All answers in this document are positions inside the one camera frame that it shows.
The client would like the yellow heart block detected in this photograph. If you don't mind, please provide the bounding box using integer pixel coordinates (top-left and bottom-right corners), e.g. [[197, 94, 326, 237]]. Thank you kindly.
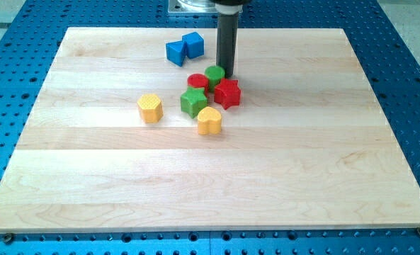
[[197, 106, 222, 135]]

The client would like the green star block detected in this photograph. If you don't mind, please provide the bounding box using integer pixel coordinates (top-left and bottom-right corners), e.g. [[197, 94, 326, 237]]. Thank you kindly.
[[180, 86, 208, 118]]

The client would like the red star block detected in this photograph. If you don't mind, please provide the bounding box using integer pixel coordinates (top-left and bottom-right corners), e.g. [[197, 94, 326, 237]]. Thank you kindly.
[[214, 79, 242, 110]]

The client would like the red cylinder block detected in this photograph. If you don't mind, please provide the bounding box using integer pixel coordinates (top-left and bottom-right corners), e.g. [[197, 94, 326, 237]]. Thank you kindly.
[[187, 73, 209, 96]]

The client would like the green cylinder block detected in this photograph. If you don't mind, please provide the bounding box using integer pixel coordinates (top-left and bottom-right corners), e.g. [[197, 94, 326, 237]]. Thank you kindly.
[[204, 65, 225, 92]]

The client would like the yellow hexagon block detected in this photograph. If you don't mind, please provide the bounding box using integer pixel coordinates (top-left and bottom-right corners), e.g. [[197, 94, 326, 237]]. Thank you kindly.
[[137, 93, 163, 123]]

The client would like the blue triangular block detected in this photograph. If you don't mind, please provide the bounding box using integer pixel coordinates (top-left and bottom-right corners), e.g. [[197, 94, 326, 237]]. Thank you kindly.
[[166, 40, 186, 67]]

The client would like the blue cube block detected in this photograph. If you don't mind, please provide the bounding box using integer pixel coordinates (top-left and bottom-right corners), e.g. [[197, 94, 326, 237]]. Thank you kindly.
[[182, 32, 205, 59]]

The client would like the light wooden board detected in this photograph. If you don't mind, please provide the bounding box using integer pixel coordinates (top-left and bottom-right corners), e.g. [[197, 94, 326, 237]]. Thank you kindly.
[[0, 27, 420, 234]]

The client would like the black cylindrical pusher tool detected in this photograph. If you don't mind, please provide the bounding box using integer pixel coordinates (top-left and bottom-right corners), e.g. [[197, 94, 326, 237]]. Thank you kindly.
[[212, 0, 251, 78]]

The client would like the blue perforated metal table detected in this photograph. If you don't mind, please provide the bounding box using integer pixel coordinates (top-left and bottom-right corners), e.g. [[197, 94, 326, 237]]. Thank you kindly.
[[0, 1, 420, 254]]

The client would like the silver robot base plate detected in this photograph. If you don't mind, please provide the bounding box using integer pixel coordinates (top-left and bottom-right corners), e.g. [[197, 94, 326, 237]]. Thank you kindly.
[[167, 0, 243, 15]]

